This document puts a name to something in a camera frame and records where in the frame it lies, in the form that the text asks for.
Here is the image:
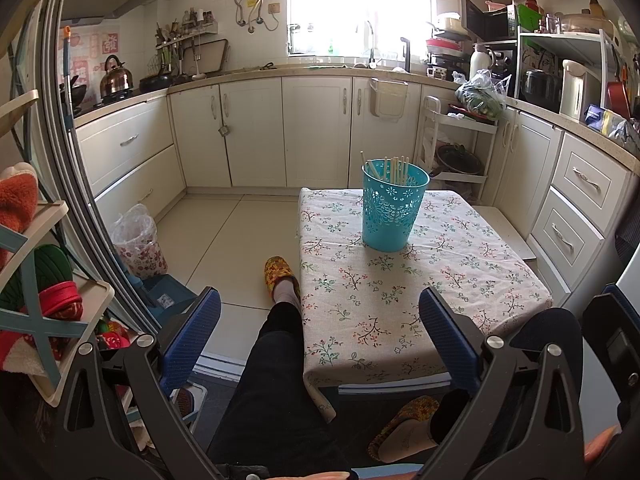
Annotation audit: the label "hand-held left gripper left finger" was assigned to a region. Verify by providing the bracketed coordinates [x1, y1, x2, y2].
[62, 286, 223, 480]

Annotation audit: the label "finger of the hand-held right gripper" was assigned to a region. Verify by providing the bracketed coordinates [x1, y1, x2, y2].
[581, 284, 640, 406]

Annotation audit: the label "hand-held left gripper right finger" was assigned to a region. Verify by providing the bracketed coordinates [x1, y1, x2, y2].
[418, 286, 586, 480]

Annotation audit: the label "teal perforated plastic basket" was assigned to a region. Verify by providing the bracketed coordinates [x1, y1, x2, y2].
[361, 157, 431, 252]

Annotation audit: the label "bundle of bamboo chopsticks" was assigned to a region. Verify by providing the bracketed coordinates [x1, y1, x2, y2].
[361, 150, 412, 185]

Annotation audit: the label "blue dustpan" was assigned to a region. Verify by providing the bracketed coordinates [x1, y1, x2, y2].
[127, 274, 198, 328]

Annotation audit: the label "floral tablecloth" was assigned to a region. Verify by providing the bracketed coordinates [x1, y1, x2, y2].
[297, 187, 555, 423]

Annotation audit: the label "red floral cloth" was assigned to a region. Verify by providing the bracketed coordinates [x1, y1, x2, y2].
[95, 320, 133, 353]

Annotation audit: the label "floral trash bin with bag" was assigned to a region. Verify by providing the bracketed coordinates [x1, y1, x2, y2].
[109, 203, 168, 281]

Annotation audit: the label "yellow patterned slipper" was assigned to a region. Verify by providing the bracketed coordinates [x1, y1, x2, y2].
[264, 256, 302, 306]
[367, 395, 441, 463]

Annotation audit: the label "red fabric roll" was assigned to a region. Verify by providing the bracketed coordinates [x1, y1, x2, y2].
[37, 281, 83, 322]

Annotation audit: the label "cream and teal shelf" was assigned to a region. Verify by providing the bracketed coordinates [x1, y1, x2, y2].
[0, 0, 131, 406]

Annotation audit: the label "green knit cloth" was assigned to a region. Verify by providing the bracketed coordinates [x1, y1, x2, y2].
[0, 244, 76, 311]

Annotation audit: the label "dark pot with lid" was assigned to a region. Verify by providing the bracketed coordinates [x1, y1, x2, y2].
[435, 144, 483, 177]

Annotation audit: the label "blue packet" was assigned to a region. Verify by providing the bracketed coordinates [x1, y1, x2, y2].
[584, 105, 626, 136]

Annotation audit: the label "white rolling cart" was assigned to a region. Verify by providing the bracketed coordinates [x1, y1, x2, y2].
[415, 96, 500, 198]

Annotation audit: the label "cream kitchen cabinets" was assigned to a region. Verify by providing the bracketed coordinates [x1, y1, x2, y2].
[72, 75, 640, 306]

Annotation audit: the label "orange knit cloth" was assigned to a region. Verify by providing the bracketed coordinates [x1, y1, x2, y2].
[0, 162, 41, 233]

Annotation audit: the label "red pan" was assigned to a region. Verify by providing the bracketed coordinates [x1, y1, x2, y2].
[607, 80, 640, 121]

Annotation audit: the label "white electric water boiler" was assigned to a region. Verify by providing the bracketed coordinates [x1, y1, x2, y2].
[559, 60, 601, 121]

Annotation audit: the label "plastic bag of greens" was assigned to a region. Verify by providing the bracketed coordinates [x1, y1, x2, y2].
[454, 70, 512, 121]

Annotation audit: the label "white hanging cabinet bin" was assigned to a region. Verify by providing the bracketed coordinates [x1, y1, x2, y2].
[370, 77, 408, 122]

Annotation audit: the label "black wok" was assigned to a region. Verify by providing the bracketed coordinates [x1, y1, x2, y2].
[139, 72, 190, 93]

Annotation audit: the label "steel kettle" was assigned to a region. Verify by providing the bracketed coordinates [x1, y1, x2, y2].
[99, 55, 135, 96]

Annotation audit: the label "black frying pan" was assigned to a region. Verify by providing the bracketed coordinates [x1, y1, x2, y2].
[60, 76, 88, 116]

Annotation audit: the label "leaning grey tray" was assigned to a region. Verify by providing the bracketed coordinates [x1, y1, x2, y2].
[181, 39, 230, 77]

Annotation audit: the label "white thermos jug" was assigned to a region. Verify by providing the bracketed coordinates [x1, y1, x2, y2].
[470, 44, 496, 81]

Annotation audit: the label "white storage rack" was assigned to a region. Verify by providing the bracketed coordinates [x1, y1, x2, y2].
[515, 30, 631, 121]

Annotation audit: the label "stack of dishes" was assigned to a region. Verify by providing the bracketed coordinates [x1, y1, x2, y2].
[425, 12, 473, 81]

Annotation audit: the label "green plastic container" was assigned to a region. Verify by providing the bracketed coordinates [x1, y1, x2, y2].
[516, 4, 546, 32]

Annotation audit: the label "black microwave oven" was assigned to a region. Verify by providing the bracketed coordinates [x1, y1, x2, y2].
[461, 0, 518, 42]

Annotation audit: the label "kitchen window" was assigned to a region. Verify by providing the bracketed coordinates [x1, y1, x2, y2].
[286, 0, 436, 61]

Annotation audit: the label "grey sliding door frame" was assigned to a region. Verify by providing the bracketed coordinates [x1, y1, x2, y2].
[35, 0, 166, 336]

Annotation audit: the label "wall utensil rack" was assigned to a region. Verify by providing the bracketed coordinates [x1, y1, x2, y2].
[154, 7, 221, 73]

